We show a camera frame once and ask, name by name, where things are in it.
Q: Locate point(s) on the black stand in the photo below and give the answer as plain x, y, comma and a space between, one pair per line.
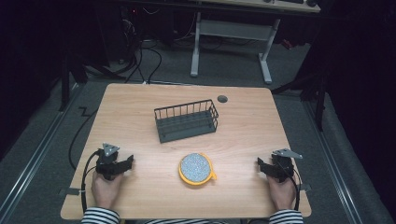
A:
70, 77
311, 90

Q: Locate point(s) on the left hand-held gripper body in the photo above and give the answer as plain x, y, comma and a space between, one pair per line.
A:
107, 161

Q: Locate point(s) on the white-legged desk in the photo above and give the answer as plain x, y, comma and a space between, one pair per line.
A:
233, 31

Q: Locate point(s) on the grey tape strip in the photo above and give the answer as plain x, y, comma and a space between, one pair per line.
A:
305, 187
71, 191

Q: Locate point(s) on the round yellow scrubbing sponge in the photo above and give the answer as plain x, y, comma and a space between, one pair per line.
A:
196, 169

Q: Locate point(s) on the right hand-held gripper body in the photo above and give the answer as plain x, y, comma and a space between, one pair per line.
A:
281, 166

